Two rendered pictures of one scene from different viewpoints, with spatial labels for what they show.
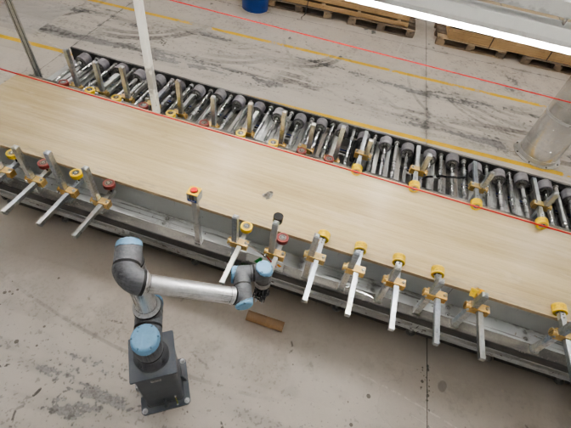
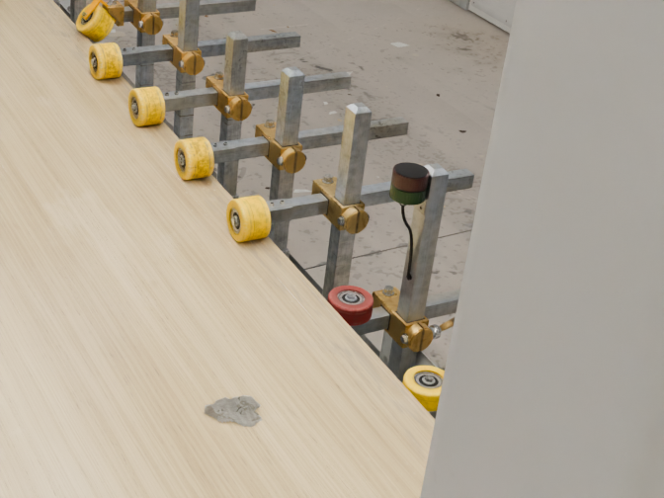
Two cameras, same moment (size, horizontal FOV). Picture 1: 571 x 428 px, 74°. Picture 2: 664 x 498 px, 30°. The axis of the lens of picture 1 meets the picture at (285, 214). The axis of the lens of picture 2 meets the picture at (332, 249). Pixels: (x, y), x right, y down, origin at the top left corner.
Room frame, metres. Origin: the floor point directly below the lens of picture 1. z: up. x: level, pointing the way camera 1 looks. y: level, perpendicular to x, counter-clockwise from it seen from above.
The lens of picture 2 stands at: (2.71, 1.31, 2.08)
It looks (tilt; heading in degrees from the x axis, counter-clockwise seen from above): 31 degrees down; 228
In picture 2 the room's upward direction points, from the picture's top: 7 degrees clockwise
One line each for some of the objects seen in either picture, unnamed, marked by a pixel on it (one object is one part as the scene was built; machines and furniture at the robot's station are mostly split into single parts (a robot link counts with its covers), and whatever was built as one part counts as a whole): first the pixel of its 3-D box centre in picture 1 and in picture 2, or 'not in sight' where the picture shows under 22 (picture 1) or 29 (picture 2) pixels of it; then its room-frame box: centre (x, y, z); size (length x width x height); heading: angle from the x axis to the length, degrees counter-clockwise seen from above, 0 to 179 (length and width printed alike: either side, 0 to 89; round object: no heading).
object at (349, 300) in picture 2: (281, 241); (347, 322); (1.49, -0.01, 0.85); 0.08 x 0.08 x 0.11
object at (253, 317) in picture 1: (265, 321); not in sight; (1.29, 0.01, 0.04); 0.30 x 0.08 x 0.08; 81
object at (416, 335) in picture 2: (274, 253); (400, 320); (1.39, 0.02, 0.85); 0.14 x 0.06 x 0.05; 81
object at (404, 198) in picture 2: not in sight; (408, 190); (1.44, 0.04, 1.13); 0.06 x 0.06 x 0.02
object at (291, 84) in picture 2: (347, 273); (283, 177); (1.31, -0.45, 0.89); 0.04 x 0.04 x 0.48; 81
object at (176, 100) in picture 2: (395, 291); (250, 90); (1.21, -0.73, 0.95); 0.50 x 0.04 x 0.04; 171
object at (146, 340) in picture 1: (147, 341); not in sight; (0.71, 0.61, 0.79); 0.17 x 0.15 x 0.18; 17
